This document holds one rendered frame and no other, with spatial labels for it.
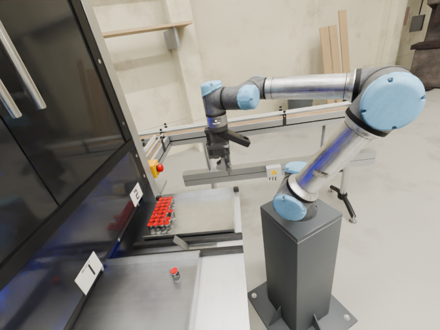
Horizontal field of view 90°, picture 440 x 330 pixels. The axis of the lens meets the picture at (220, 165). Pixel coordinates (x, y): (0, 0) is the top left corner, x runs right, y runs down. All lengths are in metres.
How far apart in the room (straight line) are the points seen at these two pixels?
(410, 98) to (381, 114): 0.06
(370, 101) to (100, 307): 0.89
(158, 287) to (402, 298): 1.49
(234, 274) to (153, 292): 0.24
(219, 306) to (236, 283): 0.08
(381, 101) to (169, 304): 0.73
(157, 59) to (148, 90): 0.44
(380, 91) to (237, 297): 0.61
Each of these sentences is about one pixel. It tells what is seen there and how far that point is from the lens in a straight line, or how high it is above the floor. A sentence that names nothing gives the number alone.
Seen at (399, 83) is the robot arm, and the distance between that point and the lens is 0.61.
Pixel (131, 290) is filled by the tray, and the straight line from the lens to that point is 0.81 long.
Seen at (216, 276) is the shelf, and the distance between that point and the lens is 0.74.
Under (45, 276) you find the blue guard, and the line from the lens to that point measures 0.63.
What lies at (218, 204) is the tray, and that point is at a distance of 0.97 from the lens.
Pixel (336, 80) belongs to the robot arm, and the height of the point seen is 1.34.
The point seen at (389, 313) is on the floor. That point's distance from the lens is 1.80.
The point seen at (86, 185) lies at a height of 1.21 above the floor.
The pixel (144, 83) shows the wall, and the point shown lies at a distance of 3.50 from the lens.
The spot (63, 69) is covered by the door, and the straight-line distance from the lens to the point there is 0.76.
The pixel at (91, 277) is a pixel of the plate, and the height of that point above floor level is 1.01.
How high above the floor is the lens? 1.48
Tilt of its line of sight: 28 degrees down
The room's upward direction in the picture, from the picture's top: 10 degrees counter-clockwise
